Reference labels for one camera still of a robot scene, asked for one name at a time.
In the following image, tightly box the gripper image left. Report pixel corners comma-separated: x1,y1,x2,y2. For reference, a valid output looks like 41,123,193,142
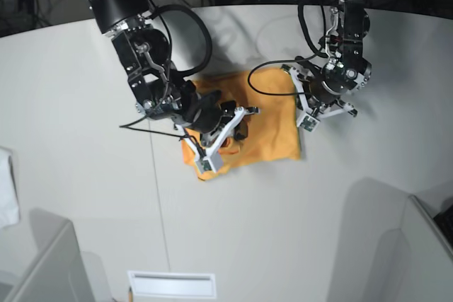
173,90,260,141

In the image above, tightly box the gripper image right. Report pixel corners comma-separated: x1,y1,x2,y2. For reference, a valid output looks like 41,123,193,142
306,73,354,108

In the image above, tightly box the orange yellow T-shirt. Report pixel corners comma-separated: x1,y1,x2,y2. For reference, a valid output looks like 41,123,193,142
195,71,301,180

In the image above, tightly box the grey bin lower right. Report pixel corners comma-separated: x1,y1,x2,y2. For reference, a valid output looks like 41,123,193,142
362,196,452,302

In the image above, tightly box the grey bin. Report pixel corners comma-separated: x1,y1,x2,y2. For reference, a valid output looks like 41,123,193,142
1,209,95,301
362,196,452,302

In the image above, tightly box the wooden pencil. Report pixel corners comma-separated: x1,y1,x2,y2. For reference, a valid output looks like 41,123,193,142
128,287,134,302

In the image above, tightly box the grey bin lower left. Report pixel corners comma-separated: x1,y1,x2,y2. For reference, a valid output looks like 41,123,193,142
1,209,95,301

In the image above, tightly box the white cloth at left edge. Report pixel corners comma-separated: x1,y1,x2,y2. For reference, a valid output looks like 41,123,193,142
0,148,21,229

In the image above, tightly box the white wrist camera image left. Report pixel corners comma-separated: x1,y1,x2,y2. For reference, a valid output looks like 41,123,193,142
176,106,245,175

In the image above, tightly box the black cable image right arm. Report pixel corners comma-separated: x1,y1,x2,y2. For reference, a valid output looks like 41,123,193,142
247,0,340,97

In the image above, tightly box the black cable image arm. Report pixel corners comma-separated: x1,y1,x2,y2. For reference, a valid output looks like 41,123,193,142
247,0,340,97
111,5,213,130

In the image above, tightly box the black cable image left arm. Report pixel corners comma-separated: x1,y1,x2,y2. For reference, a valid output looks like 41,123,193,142
111,5,213,130

